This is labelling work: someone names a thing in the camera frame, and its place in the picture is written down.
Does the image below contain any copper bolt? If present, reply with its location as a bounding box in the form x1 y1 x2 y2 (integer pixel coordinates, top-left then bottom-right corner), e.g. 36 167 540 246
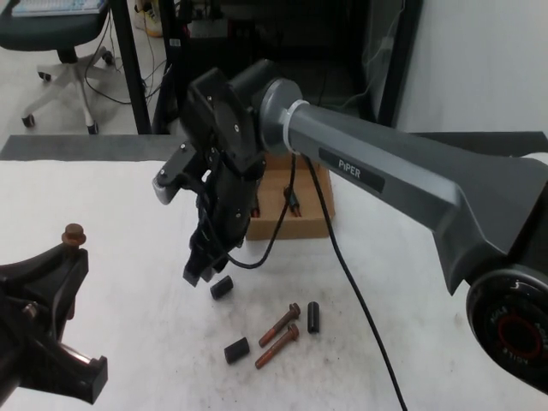
61 223 89 254
257 302 301 348
254 323 301 371

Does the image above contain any cardboard box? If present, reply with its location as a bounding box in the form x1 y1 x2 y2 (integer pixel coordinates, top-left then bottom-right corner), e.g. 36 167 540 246
245 152 337 241

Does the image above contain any black sleeve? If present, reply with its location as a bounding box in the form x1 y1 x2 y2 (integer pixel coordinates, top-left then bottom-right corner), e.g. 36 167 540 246
307 301 323 335
209 276 235 301
223 337 252 366

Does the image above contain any black desk leg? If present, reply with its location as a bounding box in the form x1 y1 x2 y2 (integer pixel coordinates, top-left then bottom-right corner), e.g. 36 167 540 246
108 0 153 134

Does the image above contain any office chair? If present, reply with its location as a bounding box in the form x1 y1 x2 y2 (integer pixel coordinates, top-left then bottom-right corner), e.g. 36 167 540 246
0 0 117 136

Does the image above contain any keyboard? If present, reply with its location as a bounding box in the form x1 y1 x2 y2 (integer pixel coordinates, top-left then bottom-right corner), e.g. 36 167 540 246
9 0 104 19

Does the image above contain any black cable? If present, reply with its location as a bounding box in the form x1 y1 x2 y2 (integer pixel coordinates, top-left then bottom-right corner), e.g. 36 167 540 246
302 154 408 411
224 152 298 270

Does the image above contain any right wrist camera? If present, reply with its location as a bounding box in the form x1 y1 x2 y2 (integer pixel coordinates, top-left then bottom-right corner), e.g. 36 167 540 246
152 140 199 206

